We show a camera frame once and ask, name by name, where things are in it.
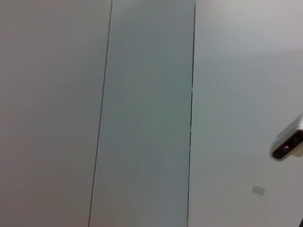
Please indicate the grey wall plate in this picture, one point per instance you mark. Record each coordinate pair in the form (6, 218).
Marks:
(258, 190)

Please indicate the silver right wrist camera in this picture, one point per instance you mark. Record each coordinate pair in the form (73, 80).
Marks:
(286, 146)

